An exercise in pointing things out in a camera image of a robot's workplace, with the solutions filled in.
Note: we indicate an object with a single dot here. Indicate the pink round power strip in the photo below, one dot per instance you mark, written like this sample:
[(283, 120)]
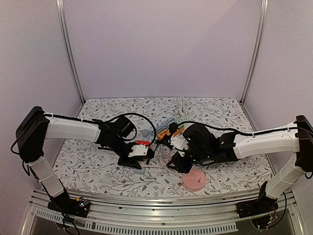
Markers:
[(195, 180)]

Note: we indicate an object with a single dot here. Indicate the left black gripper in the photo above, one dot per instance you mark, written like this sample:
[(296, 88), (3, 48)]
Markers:
[(131, 163)]

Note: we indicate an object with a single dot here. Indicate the floral table mat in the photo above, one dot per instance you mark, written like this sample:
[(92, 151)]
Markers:
[(80, 165)]

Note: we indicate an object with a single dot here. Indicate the aluminium frame post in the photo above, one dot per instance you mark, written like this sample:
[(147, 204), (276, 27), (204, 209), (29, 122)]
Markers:
[(69, 53), (256, 50)]

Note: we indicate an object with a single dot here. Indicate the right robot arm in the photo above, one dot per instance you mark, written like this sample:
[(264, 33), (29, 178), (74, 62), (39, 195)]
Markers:
[(197, 145)]

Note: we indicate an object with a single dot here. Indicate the orange power strip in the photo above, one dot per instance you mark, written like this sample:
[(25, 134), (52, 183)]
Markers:
[(161, 135)]

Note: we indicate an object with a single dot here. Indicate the right aluminium frame post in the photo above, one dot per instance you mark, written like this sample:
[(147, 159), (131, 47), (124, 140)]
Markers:
[(256, 50)]

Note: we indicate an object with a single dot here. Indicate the left aluminium frame post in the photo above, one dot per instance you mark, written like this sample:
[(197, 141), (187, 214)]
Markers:
[(69, 53)]

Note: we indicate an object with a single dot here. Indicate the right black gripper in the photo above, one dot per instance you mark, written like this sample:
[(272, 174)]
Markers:
[(180, 161)]

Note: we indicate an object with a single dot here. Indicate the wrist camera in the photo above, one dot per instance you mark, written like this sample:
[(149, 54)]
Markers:
[(138, 150), (179, 143)]

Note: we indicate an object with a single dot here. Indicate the red cube socket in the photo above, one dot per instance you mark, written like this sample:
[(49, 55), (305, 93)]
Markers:
[(142, 142)]

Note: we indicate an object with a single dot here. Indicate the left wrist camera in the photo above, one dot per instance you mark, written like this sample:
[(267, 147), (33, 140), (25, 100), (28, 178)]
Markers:
[(138, 150)]

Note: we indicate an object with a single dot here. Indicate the front aluminium rail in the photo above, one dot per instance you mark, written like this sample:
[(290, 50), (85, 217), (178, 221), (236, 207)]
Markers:
[(199, 215)]

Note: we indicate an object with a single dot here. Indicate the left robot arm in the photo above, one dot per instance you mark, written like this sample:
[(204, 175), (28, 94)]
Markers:
[(39, 126)]

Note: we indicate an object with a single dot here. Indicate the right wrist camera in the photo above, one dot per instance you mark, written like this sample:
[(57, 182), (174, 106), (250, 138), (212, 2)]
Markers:
[(179, 143)]

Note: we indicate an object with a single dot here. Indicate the light blue power strip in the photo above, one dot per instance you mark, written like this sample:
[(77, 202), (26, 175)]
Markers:
[(147, 135)]

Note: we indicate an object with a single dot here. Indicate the black power adapter with cable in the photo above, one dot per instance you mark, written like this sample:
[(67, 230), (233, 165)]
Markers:
[(173, 128)]

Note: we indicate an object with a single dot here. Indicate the green plug adapter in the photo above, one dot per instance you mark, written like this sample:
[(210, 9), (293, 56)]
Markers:
[(180, 123)]

